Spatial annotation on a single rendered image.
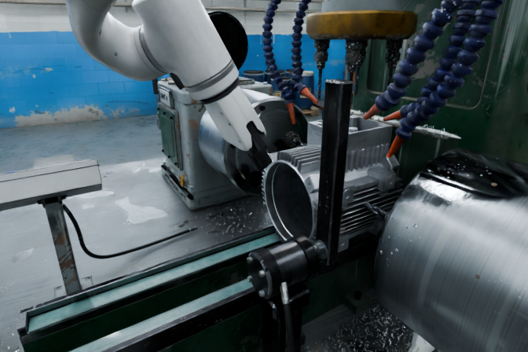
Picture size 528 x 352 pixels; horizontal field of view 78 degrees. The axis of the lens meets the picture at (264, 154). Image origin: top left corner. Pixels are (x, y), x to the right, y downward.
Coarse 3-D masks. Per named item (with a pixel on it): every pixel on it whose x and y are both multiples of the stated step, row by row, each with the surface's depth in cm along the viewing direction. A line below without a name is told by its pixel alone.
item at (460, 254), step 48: (432, 192) 36; (480, 192) 34; (384, 240) 38; (432, 240) 34; (480, 240) 31; (384, 288) 40; (432, 288) 34; (480, 288) 30; (432, 336) 36; (480, 336) 30
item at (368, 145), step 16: (320, 128) 60; (352, 128) 62; (368, 128) 65; (384, 128) 60; (320, 144) 61; (352, 144) 56; (368, 144) 59; (384, 144) 61; (352, 160) 57; (368, 160) 60
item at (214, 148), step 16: (256, 96) 79; (272, 96) 79; (256, 112) 75; (272, 112) 77; (208, 128) 82; (272, 128) 78; (288, 128) 81; (304, 128) 84; (208, 144) 82; (224, 144) 74; (272, 144) 79; (288, 144) 80; (208, 160) 86; (224, 160) 75; (240, 160) 76; (224, 176) 82; (240, 176) 78; (256, 176) 79; (256, 192) 82
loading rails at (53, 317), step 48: (240, 240) 64; (96, 288) 51; (144, 288) 53; (192, 288) 57; (240, 288) 53; (336, 288) 62; (48, 336) 46; (96, 336) 50; (144, 336) 43; (192, 336) 47; (240, 336) 52
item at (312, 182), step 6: (270, 156) 61; (276, 156) 62; (384, 162) 61; (390, 162) 60; (396, 162) 60; (390, 168) 60; (318, 174) 53; (306, 180) 53; (312, 180) 52; (318, 180) 52; (306, 186) 53; (312, 186) 52; (318, 186) 51; (312, 192) 52; (270, 222) 66
